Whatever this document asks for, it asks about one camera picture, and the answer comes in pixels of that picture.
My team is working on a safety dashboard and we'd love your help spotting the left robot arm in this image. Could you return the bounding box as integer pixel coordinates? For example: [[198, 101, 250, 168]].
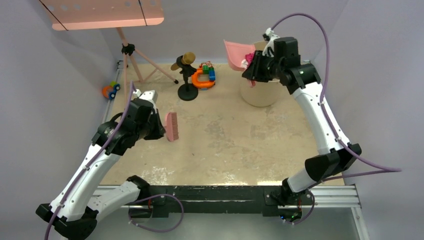
[[36, 91, 165, 240]]

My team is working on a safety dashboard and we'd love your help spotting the black base frame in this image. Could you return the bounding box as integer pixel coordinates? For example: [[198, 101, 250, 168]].
[[67, 183, 362, 220]]

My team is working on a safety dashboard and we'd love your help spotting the black microphone stand toy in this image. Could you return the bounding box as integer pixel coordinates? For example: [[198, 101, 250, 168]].
[[170, 51, 199, 101]]

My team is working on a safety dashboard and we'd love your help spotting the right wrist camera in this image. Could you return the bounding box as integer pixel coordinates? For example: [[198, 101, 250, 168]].
[[262, 27, 280, 57]]

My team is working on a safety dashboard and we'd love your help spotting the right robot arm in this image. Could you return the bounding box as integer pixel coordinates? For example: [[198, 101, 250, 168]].
[[242, 37, 362, 204]]

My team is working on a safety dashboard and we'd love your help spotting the pink music stand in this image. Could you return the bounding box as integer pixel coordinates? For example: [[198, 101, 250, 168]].
[[38, 0, 179, 95]]

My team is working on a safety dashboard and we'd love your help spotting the beige round bin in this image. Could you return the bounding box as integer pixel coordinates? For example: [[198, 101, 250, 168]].
[[239, 41, 282, 108]]

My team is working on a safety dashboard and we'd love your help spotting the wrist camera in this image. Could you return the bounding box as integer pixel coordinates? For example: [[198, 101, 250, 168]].
[[132, 89, 158, 111], [262, 27, 280, 57]]

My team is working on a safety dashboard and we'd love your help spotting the pink dustpan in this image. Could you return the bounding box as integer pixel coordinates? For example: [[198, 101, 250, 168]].
[[223, 40, 256, 72]]

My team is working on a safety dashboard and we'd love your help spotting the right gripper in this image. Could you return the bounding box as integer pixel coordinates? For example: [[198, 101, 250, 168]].
[[243, 49, 285, 82]]

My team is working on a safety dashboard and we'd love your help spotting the orange blue toy car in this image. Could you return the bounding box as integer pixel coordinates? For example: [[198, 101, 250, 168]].
[[101, 81, 121, 100]]

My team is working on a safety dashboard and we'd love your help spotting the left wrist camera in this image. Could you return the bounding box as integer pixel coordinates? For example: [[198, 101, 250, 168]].
[[132, 89, 158, 111]]

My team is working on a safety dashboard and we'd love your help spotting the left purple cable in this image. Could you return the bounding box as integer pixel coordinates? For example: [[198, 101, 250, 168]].
[[43, 80, 185, 240]]

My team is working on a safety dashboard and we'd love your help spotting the orange toy block set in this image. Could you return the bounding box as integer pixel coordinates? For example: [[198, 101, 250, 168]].
[[191, 61, 216, 91]]

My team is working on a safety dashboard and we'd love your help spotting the white paper scrap left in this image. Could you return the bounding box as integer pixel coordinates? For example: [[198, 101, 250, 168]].
[[240, 59, 249, 69]]

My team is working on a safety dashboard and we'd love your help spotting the pink hand brush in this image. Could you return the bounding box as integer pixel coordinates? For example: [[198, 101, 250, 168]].
[[165, 112, 179, 142]]

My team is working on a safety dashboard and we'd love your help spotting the magenta paper ball right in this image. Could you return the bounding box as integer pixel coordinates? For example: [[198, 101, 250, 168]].
[[245, 52, 255, 65]]

